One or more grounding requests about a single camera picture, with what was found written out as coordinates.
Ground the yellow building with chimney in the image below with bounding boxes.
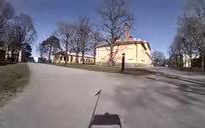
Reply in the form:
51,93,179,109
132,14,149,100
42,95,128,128
95,22,153,67

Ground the row of bare trees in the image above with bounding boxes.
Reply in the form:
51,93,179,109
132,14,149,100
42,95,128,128
55,16,103,65

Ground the group of bare trees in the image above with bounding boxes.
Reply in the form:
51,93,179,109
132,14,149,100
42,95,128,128
0,0,38,64
168,0,205,71

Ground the grey asphalt road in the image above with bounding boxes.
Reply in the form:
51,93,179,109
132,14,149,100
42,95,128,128
0,62,205,128

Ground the grass lawn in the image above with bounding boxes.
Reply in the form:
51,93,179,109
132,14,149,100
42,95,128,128
53,62,158,76

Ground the low yellow building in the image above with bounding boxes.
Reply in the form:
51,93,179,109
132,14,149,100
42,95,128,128
52,50,96,65

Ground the grass verge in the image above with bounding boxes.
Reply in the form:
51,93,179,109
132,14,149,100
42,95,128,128
0,63,31,113

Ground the dark post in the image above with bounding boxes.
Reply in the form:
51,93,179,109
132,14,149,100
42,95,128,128
121,52,126,73

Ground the tall bare tree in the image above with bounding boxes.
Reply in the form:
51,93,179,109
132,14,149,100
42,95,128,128
96,0,135,66

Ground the dark evergreen tree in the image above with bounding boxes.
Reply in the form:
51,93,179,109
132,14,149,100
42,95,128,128
39,35,62,64

